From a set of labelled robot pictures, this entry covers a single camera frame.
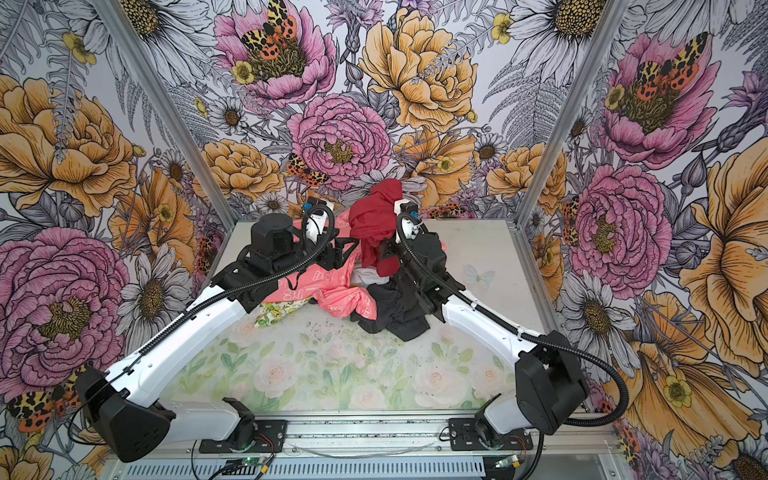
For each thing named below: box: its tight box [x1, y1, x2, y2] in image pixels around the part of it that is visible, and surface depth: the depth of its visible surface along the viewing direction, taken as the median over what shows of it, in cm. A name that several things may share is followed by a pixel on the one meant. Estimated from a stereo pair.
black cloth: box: [350, 269, 430, 341], surface depth 92 cm
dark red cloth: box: [349, 178, 403, 277], surface depth 67 cm
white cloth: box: [351, 266, 390, 288], surface depth 98 cm
